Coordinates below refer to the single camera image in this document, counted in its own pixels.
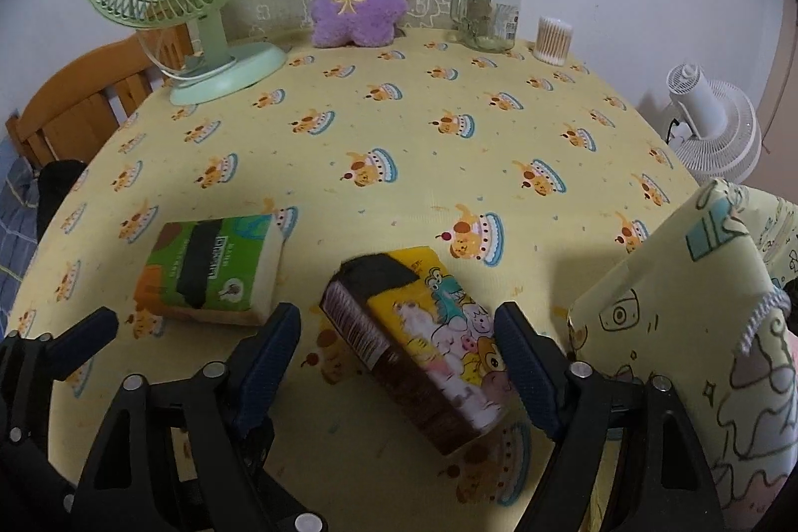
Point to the blue plaid bedding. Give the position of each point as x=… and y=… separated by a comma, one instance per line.
x=15, y=208

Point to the black cloth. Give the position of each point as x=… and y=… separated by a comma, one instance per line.
x=59, y=189

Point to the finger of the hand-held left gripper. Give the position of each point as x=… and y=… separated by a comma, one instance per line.
x=87, y=340
x=259, y=448

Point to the cotton swab container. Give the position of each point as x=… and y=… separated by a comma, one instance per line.
x=553, y=43

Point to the wooden chair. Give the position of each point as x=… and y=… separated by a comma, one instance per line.
x=68, y=114

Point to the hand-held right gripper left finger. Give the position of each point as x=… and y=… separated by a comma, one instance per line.
x=269, y=364

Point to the white standing fan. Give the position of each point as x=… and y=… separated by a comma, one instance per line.
x=717, y=127

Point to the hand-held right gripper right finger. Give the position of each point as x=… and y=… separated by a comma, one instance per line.
x=527, y=373

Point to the glass jar with black lid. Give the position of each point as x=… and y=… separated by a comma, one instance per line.
x=492, y=8

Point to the printed fabric storage box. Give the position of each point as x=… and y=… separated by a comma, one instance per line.
x=679, y=332

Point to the yellow cartoon tissue pack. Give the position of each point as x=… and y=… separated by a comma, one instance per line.
x=430, y=345

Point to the pink door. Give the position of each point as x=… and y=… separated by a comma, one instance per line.
x=779, y=133

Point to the green tissue pack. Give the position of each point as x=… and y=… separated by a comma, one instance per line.
x=206, y=270

